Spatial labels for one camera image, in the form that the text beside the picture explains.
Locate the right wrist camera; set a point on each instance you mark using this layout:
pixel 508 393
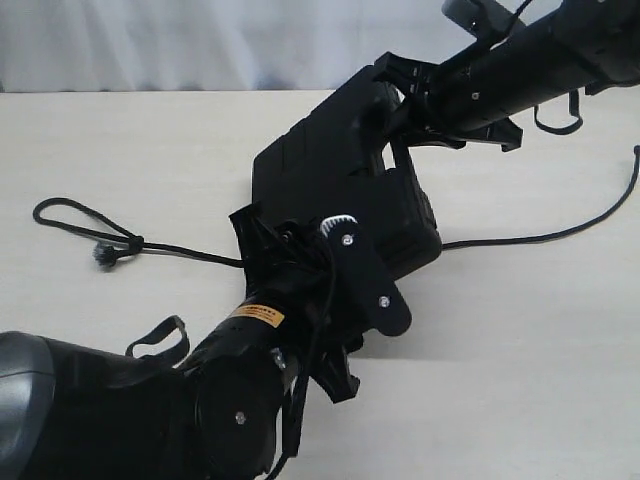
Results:
pixel 479 18

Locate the black plastic carrying case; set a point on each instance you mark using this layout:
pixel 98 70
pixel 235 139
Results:
pixel 338 160

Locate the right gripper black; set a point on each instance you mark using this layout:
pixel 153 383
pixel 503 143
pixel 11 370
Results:
pixel 469 98

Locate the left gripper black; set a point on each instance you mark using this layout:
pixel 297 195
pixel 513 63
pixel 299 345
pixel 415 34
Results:
pixel 291 270

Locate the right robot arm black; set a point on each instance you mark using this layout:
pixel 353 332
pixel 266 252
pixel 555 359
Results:
pixel 582 46

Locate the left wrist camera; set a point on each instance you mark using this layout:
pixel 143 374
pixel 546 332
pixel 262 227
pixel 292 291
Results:
pixel 367 297

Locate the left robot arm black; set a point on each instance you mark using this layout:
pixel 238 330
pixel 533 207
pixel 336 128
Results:
pixel 230 407

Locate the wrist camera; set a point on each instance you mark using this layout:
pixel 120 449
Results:
pixel 479 18
pixel 367 297

